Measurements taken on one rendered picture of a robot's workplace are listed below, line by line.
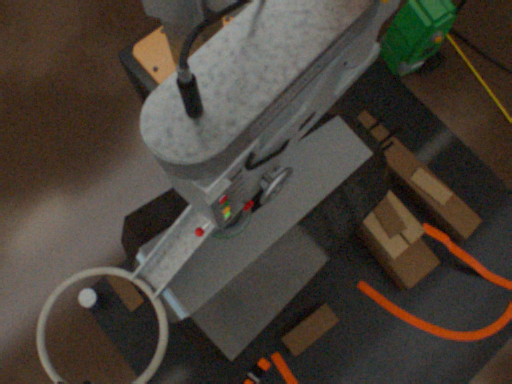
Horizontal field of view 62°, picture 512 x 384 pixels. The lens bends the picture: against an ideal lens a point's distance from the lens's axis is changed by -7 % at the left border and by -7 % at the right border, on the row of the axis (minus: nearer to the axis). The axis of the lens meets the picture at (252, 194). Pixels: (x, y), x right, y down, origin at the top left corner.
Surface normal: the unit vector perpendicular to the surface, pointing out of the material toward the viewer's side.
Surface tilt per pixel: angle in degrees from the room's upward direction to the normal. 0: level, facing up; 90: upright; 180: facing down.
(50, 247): 0
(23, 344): 0
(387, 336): 0
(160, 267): 16
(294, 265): 45
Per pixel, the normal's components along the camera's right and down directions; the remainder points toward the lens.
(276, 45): -0.01, -0.29
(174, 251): -0.20, -0.08
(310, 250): 0.46, 0.30
